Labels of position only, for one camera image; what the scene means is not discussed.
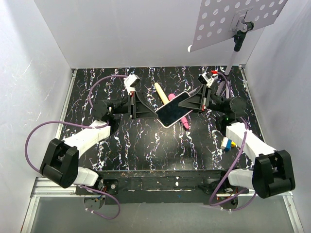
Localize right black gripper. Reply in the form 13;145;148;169
176;84;225;114

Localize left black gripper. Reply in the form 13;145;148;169
111;91;160;120

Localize pink phone case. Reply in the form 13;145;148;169
155;91;193;129

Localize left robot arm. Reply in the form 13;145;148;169
39;91;158;194

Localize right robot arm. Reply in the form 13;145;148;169
178;84;295;199

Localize pink toy microphone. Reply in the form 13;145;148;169
168;93;190;130

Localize yellow toy microphone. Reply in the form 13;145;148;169
154;83;169;104

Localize toy building blocks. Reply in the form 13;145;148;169
221;137;237;151

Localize purple music stand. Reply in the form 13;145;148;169
188;0;287;76

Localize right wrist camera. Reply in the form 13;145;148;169
198;70;218;87

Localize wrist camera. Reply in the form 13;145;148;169
198;70;218;87
123;74;141;95

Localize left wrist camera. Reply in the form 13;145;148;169
123;74;141;95

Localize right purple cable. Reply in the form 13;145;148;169
209;71;258;207

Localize black base frame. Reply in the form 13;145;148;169
75;169;256;207

